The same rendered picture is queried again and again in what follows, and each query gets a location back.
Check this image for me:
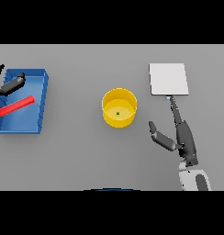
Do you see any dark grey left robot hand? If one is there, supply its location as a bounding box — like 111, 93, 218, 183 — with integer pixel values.
0, 63, 27, 99

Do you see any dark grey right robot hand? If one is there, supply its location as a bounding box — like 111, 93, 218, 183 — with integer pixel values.
148, 96, 199, 167

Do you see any red beaker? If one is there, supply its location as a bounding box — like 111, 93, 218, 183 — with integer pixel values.
0, 95, 36, 118

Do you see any yellow bowl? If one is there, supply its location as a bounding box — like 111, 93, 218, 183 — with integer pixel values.
101, 87, 139, 129

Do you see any blue plastic tray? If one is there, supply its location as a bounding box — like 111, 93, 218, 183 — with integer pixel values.
0, 68, 50, 135

